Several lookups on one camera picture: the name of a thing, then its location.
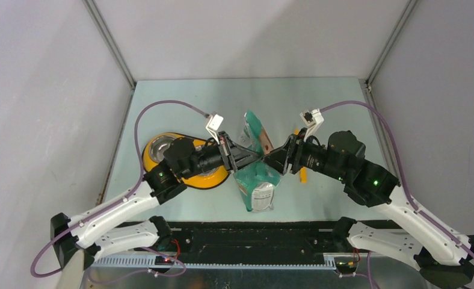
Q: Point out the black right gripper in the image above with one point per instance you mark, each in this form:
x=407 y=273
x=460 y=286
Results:
x=291 y=153

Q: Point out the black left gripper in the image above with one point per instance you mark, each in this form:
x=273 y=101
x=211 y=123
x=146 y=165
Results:
x=230 y=152

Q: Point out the green white pet food bag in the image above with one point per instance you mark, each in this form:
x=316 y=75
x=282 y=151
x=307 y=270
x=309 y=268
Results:
x=257 y=181

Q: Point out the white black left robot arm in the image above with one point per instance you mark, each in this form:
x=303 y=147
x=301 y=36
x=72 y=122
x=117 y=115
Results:
x=98 y=232

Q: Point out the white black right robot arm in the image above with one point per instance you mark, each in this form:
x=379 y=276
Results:
x=442 y=256

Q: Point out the yellow double pet bowl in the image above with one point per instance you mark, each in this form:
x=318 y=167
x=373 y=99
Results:
x=172 y=146

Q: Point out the yellow plastic scoop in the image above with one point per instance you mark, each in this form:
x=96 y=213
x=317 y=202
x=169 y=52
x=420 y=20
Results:
x=302 y=174

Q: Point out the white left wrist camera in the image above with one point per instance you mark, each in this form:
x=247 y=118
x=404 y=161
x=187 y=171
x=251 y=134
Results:
x=213 y=124

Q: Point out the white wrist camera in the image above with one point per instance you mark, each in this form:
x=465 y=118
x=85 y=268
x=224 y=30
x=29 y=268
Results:
x=213 y=124
x=313 y=119

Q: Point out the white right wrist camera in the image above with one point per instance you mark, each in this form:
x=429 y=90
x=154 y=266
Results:
x=313 y=119

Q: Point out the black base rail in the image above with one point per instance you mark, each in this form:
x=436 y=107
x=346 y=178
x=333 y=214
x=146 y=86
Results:
x=251 y=241

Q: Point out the aluminium frame rail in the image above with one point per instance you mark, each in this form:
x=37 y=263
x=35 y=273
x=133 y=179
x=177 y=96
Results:
x=140 y=260

